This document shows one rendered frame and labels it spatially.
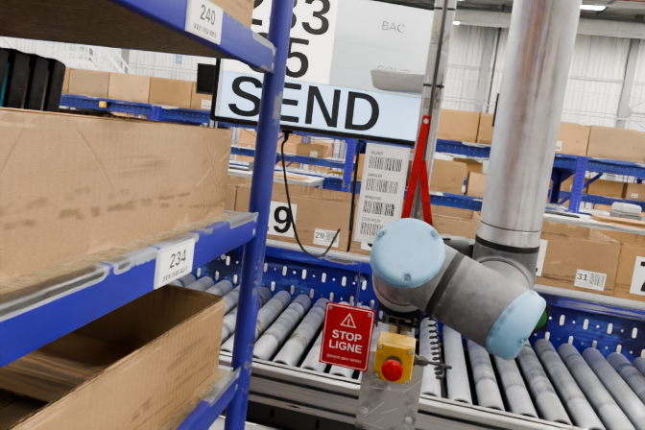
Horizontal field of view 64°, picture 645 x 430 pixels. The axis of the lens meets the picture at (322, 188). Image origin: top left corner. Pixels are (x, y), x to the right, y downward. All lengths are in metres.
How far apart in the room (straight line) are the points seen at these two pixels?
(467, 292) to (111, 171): 0.43
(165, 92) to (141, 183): 6.56
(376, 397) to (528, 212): 0.55
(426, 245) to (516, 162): 0.18
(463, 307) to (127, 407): 0.38
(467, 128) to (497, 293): 5.55
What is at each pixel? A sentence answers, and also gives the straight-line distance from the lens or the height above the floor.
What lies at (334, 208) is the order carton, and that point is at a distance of 1.66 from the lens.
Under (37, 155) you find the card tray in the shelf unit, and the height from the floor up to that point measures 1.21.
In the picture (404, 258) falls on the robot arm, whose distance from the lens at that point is 0.65.
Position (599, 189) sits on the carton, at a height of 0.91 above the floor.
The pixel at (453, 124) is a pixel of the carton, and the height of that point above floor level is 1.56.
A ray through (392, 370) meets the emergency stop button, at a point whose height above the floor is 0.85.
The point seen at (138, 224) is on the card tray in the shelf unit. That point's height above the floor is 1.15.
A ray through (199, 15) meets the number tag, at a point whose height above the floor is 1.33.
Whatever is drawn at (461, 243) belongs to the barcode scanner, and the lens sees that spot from 0.98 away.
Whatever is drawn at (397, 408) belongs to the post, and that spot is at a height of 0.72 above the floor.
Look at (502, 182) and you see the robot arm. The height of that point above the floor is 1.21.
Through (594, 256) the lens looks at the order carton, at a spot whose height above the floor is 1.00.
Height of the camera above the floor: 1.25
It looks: 6 degrees down
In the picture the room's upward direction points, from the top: 7 degrees clockwise
